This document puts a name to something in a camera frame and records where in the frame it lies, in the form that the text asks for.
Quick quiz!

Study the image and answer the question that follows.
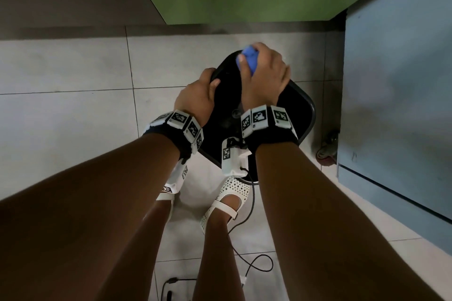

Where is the person's left hand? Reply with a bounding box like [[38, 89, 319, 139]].
[[173, 68, 221, 127]]

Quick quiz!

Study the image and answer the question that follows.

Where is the person's right hand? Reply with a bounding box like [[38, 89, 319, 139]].
[[238, 42, 292, 111]]

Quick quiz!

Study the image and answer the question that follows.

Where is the blue cleaning cloth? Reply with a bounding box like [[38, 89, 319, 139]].
[[235, 45, 260, 76]]

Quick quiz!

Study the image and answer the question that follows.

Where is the black plastic waste bin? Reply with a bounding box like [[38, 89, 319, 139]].
[[197, 49, 317, 185]]

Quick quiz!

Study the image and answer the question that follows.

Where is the person's right forearm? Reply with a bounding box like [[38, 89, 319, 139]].
[[254, 142, 444, 301]]

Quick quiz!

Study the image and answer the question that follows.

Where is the person's left forearm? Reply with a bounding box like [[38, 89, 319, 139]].
[[0, 131, 181, 301]]

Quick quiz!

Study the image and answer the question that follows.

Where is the red caster wheel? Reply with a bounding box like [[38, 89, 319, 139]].
[[316, 129, 339, 166]]

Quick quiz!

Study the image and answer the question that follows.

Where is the white perforated right shoe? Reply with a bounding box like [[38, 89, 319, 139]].
[[200, 175, 252, 236]]

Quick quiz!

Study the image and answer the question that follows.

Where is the white perforated shoe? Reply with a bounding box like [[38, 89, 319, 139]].
[[200, 175, 252, 236], [155, 190, 176, 222]]

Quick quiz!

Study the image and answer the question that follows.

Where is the white perforated left shoe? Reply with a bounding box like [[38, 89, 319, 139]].
[[155, 190, 176, 222]]

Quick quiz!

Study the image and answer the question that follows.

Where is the pale blue wheeled cabinet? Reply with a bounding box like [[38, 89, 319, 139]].
[[337, 0, 452, 254]]

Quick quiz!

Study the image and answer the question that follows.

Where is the black left wrist strap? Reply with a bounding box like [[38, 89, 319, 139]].
[[143, 109, 205, 164]]

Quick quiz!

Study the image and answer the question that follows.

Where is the black wrist strap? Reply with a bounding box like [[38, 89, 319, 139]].
[[241, 104, 299, 157], [143, 109, 205, 164]]

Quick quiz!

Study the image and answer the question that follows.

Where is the black right wrist strap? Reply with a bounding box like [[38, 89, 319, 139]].
[[241, 104, 299, 157]]

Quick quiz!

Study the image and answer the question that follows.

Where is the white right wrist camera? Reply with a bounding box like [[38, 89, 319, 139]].
[[221, 137, 252, 178]]

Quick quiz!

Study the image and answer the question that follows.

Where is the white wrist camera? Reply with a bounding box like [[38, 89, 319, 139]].
[[221, 137, 252, 178], [162, 161, 190, 195]]

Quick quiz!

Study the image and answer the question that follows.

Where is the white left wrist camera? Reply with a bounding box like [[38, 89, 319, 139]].
[[162, 161, 190, 195]]

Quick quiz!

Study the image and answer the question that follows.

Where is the black left camera cable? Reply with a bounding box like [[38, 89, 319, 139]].
[[161, 277, 197, 301]]

